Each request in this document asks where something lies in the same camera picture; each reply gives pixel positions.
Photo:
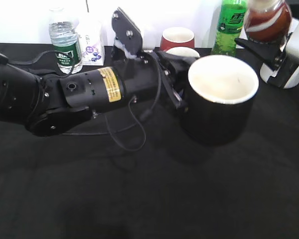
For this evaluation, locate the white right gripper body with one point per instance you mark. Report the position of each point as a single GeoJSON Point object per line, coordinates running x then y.
{"type": "Point", "coordinates": [292, 52]}

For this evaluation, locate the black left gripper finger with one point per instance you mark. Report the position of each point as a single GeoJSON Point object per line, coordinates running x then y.
{"type": "Point", "coordinates": [174, 96]}

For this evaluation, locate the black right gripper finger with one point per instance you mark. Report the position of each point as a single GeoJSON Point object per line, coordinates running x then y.
{"type": "Point", "coordinates": [270, 54]}

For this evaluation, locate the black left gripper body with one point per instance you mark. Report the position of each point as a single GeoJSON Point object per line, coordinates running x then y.
{"type": "Point", "coordinates": [175, 68]}

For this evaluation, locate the red nescafe coffee bottle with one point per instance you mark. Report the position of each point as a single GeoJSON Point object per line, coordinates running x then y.
{"type": "Point", "coordinates": [267, 21]}

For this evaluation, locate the black mug white interior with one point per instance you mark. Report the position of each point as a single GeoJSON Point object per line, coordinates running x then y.
{"type": "Point", "coordinates": [220, 92]}

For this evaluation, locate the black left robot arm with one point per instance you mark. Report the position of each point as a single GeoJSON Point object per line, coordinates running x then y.
{"type": "Point", "coordinates": [47, 104]}

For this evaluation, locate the grey mug white interior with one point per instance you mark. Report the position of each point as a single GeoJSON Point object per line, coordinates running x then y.
{"type": "Point", "coordinates": [184, 52]}

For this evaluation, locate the red mug white interior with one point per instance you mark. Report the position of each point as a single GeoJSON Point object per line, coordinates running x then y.
{"type": "Point", "coordinates": [177, 37]}

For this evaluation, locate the green sprite bottle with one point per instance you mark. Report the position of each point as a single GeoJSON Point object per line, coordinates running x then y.
{"type": "Point", "coordinates": [229, 26]}

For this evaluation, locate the white blueberry milk carton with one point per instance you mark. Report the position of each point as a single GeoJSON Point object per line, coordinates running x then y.
{"type": "Point", "coordinates": [89, 31]}

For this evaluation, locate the clear water bottle green label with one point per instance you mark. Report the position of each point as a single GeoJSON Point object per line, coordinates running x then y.
{"type": "Point", "coordinates": [65, 40]}

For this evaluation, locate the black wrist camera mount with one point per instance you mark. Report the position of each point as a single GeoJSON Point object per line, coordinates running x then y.
{"type": "Point", "coordinates": [130, 38]}

